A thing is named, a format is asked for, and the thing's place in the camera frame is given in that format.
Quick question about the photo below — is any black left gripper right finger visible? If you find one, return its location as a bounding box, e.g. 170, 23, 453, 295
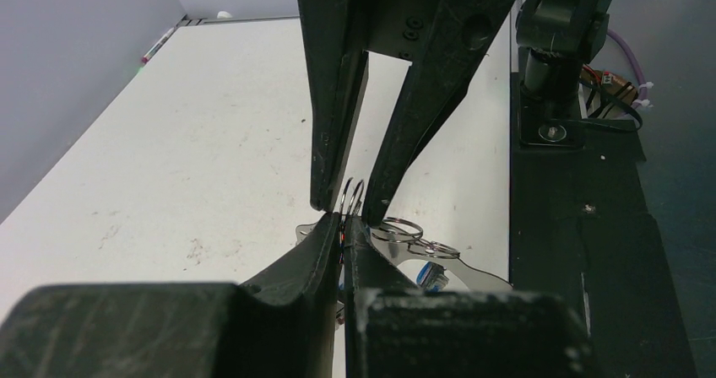
344, 217, 594, 377

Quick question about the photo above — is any blue key tag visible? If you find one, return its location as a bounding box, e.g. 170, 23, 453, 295
416, 262, 449, 292

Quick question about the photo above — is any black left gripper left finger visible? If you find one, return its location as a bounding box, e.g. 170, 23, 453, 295
1, 213, 339, 377

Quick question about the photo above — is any red white marker pen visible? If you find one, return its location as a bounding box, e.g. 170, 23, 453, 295
140, 27, 176, 65

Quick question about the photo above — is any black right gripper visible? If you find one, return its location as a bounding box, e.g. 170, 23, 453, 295
298, 0, 515, 226

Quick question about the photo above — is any silver split key ring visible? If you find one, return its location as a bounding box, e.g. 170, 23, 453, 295
337, 177, 366, 220

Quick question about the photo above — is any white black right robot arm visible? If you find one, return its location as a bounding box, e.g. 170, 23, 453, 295
297, 0, 611, 226

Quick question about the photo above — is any metal carabiner keyring with keys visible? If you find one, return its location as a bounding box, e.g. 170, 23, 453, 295
295, 216, 513, 294

